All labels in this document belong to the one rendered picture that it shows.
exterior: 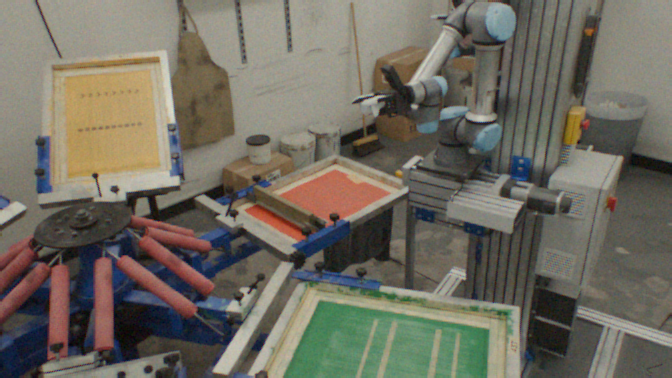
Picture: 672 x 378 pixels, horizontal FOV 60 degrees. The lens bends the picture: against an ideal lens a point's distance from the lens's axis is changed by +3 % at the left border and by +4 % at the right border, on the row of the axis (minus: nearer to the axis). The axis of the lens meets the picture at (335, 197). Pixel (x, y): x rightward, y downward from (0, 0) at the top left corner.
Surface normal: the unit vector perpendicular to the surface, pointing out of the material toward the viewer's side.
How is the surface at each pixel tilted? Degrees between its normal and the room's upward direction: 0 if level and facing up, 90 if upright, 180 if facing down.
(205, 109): 89
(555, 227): 90
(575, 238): 90
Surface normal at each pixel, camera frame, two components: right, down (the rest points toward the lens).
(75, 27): 0.69, 0.32
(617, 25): -0.72, 0.36
